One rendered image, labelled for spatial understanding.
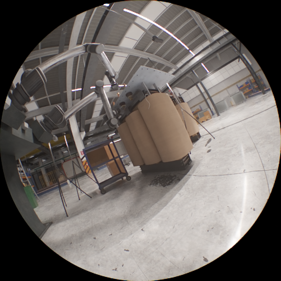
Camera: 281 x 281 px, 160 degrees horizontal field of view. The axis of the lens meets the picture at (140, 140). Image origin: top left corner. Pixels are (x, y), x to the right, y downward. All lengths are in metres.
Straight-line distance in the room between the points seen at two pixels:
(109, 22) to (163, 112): 3.97
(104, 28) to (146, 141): 4.19
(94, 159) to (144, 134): 1.03
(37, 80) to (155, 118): 1.32
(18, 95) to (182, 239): 1.46
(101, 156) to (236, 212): 1.98
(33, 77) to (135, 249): 1.40
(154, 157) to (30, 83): 1.73
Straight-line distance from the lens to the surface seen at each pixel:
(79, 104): 1.82
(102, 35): 4.59
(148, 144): 1.51
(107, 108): 1.54
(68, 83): 10.65
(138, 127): 1.54
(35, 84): 1.05
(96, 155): 1.95
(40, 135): 1.47
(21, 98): 1.05
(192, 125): 2.89
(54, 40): 10.11
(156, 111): 1.24
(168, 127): 1.20
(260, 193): 0.78
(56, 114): 1.52
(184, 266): 0.58
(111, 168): 2.59
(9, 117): 1.04
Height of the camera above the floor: 0.55
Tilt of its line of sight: 3 degrees up
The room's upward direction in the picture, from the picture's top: 24 degrees counter-clockwise
